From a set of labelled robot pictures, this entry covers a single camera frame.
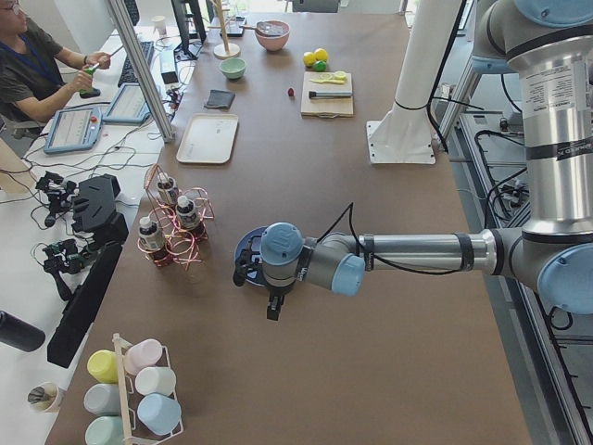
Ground green lime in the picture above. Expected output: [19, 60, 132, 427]
[311, 60, 327, 72]

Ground blue teach pendant far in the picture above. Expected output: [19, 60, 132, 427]
[103, 83, 150, 125]

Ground wooden mug tree stand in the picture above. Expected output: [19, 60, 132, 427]
[209, 0, 241, 60]

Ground blue teach pendant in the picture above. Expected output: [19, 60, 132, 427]
[103, 83, 150, 125]
[44, 107, 102, 154]

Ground paper cup with utensils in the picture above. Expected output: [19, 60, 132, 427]
[27, 382, 66, 413]

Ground dark bottle lower left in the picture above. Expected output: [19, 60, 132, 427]
[176, 195, 200, 231]

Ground aluminium frame post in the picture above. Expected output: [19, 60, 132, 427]
[107, 0, 174, 143]

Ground yellow cup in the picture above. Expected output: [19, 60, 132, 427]
[87, 350, 118, 384]

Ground pink cup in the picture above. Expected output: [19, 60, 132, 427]
[123, 338, 163, 375]

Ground yellow lemon upper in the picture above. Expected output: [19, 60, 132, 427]
[313, 47, 329, 62]

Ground wooden cutting board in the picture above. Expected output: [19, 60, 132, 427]
[300, 70, 354, 118]

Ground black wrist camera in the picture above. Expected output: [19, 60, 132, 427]
[232, 235, 266, 286]

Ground dark bottle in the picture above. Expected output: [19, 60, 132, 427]
[138, 216, 168, 261]
[157, 172, 179, 205]
[176, 195, 200, 231]

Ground black thermos bottle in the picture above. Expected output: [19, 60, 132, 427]
[0, 311, 45, 352]

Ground dark bottle upper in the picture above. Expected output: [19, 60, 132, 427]
[157, 172, 179, 205]

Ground steel muddler black tip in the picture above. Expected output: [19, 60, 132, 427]
[308, 91, 353, 99]

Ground copper wire bottle rack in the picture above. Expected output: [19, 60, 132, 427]
[136, 164, 214, 268]

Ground black keyboard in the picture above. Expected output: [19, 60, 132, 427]
[117, 40, 157, 88]

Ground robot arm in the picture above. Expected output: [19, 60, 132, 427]
[259, 1, 592, 320]

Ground cream rabbit tray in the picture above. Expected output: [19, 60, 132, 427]
[176, 113, 239, 164]

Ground seated person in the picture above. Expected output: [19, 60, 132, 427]
[1, 1, 111, 123]

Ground grey cup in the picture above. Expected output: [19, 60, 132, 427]
[83, 383, 120, 416]

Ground steel ice scoop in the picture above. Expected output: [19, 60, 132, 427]
[241, 20, 288, 37]

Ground blue teach pendant near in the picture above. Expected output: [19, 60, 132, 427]
[44, 107, 102, 154]

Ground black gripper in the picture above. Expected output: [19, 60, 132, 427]
[264, 277, 296, 321]

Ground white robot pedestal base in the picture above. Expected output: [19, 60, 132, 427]
[367, 0, 465, 164]

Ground lemon half upper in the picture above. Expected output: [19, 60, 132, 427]
[333, 70, 347, 82]

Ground yellow lemon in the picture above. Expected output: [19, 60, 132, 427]
[302, 52, 317, 67]
[313, 47, 329, 62]

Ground blue plate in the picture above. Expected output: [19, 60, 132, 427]
[233, 225, 271, 288]

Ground white cup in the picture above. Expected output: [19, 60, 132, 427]
[134, 366, 177, 396]

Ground grey folded cloth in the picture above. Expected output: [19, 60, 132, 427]
[204, 89, 235, 109]

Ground yellow plastic knife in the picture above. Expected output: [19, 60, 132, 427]
[309, 77, 347, 84]

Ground dark bottle lower right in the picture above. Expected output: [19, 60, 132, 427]
[138, 216, 168, 261]

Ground green bowl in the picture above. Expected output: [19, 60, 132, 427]
[220, 57, 246, 81]

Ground pale green cup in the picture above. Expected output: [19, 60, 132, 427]
[84, 416, 123, 445]

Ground light blue cup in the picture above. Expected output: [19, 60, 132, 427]
[136, 393, 182, 436]

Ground pink bowl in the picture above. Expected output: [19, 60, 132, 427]
[255, 20, 290, 52]

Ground yellow lemon lower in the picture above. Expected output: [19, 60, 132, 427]
[302, 52, 317, 67]

